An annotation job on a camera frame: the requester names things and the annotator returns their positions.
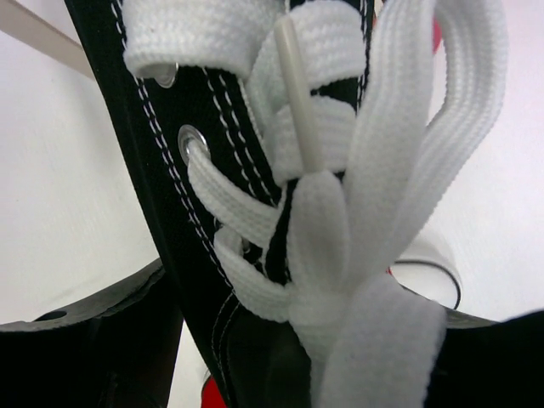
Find black canvas sneaker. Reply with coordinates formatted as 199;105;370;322
67;1;507;407

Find cream shoe shelf with metal rods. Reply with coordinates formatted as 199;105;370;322
1;1;95;80

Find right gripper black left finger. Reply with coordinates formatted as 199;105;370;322
1;260;183;407

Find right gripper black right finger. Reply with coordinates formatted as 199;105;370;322
424;311;543;407

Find red canvas sneaker left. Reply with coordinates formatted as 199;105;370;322
201;374;227;408

